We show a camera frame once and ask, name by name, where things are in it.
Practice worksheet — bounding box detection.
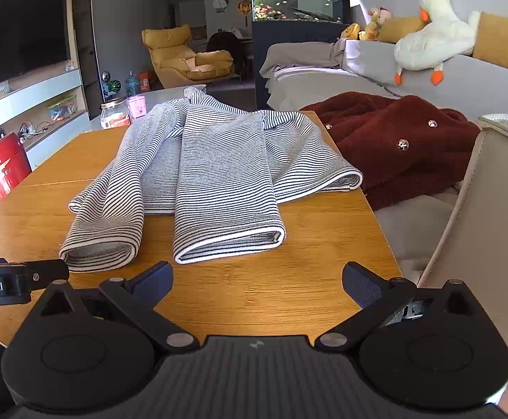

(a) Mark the power strip with cables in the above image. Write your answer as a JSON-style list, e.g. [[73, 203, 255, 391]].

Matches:
[[18, 121, 51, 137]]

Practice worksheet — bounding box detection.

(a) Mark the glass fish tank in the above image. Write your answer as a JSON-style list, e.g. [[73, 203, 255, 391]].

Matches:
[[251, 0, 344, 23]]

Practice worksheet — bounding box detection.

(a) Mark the red goblet-shaped appliance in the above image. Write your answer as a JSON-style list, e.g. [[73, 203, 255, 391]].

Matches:
[[0, 133, 33, 201]]

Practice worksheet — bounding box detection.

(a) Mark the black television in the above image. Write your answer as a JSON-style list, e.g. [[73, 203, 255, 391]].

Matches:
[[0, 0, 72, 95]]

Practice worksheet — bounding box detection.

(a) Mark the pink box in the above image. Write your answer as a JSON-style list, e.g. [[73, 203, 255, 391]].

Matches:
[[126, 95, 146, 119]]

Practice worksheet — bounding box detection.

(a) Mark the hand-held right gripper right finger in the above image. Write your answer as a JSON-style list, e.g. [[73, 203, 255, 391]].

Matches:
[[316, 262, 484, 352]]

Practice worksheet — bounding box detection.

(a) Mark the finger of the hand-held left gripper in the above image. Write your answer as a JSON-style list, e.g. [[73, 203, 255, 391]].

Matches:
[[26, 259, 70, 291]]

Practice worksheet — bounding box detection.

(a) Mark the yellow cushion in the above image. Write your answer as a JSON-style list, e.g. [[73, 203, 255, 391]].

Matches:
[[378, 16, 431, 44], [472, 12, 508, 80]]

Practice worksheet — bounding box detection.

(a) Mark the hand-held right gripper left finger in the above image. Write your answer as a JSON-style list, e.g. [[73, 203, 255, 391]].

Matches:
[[30, 261, 200, 354]]

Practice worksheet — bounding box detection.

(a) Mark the glass snack jar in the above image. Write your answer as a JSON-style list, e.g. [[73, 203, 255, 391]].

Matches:
[[100, 98, 131, 130]]

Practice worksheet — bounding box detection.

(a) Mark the dark fish tank cabinet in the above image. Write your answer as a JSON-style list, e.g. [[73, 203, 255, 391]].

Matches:
[[251, 20, 353, 112]]

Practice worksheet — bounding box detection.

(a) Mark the beige leather chair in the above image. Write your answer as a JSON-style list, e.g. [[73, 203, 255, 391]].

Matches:
[[417, 116, 508, 359]]

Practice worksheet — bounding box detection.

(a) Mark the yellow lounge chair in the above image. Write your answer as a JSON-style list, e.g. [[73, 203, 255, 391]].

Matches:
[[141, 24, 236, 89]]

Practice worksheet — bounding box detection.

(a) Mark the white goose plush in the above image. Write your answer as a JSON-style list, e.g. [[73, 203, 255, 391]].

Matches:
[[393, 0, 481, 86]]

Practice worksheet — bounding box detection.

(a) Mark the television wall cabinet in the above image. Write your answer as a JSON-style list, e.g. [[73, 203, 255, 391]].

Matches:
[[0, 0, 93, 223]]

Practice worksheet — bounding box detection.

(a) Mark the small plush doll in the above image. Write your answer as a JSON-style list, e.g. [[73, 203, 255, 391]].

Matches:
[[359, 7, 393, 42]]

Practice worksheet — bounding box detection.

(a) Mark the grey sofa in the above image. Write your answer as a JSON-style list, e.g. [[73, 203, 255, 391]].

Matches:
[[260, 39, 508, 280]]

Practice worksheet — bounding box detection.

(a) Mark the striped long-sleeve shirt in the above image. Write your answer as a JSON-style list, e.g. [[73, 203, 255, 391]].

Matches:
[[59, 86, 363, 271]]

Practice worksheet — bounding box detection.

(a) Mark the beige blanket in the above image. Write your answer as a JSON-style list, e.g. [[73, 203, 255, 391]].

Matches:
[[259, 41, 348, 79]]

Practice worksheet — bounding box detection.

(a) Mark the dark red fleece coat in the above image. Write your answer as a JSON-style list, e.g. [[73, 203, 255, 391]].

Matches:
[[300, 91, 481, 211]]

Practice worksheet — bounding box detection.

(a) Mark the clear plastic storage container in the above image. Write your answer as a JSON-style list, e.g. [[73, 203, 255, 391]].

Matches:
[[46, 97, 78, 122]]

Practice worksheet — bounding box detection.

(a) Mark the white coffee table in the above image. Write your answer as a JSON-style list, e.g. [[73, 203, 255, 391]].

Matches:
[[90, 84, 208, 134]]

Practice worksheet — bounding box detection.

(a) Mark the dark dining chair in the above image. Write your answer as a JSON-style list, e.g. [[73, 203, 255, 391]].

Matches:
[[206, 31, 245, 83]]

